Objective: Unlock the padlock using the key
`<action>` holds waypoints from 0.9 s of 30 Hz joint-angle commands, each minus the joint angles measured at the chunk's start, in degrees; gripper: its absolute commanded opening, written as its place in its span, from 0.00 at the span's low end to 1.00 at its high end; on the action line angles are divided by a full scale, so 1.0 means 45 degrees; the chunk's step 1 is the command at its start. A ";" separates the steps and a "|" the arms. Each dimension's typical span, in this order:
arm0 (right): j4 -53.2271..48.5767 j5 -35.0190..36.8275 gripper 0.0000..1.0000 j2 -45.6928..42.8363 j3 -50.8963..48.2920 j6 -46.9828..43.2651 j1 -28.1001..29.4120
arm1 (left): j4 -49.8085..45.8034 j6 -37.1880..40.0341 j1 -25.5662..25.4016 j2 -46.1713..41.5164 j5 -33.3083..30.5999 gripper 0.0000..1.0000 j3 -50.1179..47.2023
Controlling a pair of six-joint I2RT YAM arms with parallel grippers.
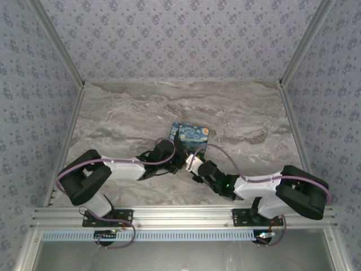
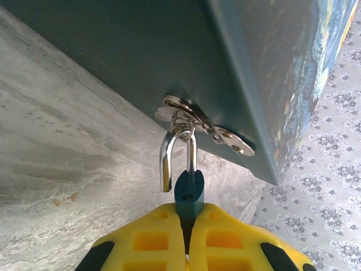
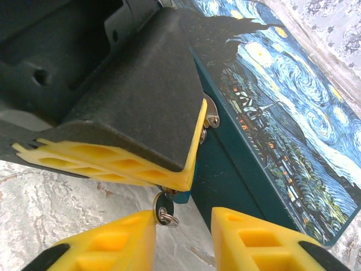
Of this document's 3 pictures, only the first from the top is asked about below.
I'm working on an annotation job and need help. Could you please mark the starry night print mat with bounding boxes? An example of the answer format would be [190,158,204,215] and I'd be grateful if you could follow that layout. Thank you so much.
[168,121,211,159]

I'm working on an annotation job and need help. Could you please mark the small circuit board with LED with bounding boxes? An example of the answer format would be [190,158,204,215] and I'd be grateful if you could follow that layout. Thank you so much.
[253,230,279,246]
[94,229,118,241]

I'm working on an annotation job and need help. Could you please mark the grey metal panel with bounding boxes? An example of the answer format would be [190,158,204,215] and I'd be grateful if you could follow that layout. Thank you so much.
[30,239,336,271]

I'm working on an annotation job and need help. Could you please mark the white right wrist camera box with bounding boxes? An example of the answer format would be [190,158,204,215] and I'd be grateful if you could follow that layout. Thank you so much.
[184,154,206,173]

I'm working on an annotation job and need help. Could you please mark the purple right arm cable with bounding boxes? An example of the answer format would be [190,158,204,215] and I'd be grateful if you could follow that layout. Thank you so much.
[191,144,332,249]

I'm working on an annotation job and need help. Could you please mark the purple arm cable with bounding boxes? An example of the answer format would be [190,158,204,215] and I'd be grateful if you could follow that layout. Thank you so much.
[57,137,177,251]
[191,144,332,249]

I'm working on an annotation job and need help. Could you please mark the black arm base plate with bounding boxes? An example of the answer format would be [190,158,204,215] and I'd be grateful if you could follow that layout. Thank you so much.
[82,208,134,228]
[232,208,283,228]

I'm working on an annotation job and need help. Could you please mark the wide aluminium mounting rail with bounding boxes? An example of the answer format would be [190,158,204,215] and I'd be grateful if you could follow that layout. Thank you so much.
[30,206,338,229]

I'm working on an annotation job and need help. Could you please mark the white slotted cable duct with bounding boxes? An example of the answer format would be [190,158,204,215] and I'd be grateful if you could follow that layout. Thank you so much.
[41,229,265,242]

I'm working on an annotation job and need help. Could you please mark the aluminium table side rail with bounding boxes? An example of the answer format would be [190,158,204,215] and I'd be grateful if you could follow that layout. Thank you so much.
[42,83,87,208]
[278,83,324,206]

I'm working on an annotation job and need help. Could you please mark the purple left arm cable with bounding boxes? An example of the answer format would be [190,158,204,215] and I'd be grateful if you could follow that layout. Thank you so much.
[57,137,177,251]

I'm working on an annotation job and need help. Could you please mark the short aluminium frame leg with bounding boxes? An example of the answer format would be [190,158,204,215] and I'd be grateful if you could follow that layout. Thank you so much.
[14,228,43,271]
[324,227,353,271]

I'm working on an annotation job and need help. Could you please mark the aluminium frame post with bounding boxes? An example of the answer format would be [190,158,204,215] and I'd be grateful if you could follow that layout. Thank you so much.
[27,0,87,87]
[278,0,338,87]

